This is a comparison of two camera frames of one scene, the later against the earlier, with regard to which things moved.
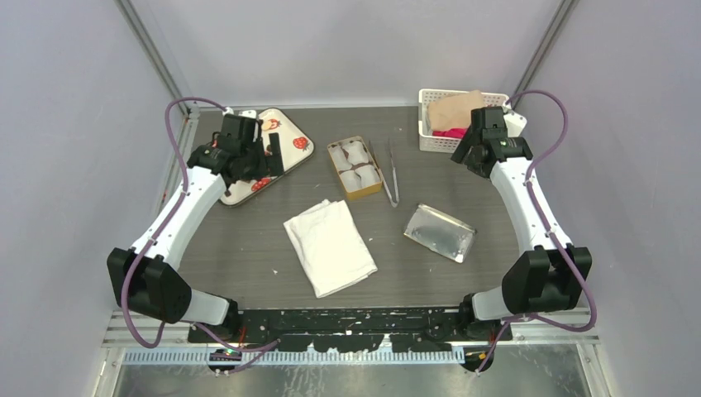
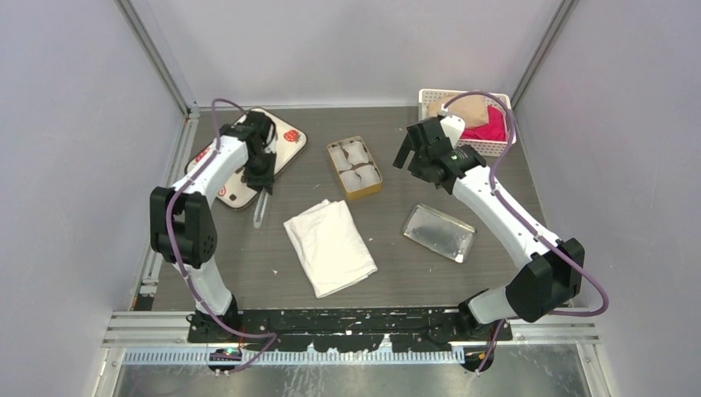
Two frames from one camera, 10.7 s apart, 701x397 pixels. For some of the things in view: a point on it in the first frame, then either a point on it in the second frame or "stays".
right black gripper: x=463 y=155 → x=404 y=153
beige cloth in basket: x=454 y=110 stays
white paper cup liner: x=340 y=158 stays
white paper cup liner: x=368 y=174 stays
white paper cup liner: x=356 y=153 stays
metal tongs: x=394 y=203 → x=260 y=208
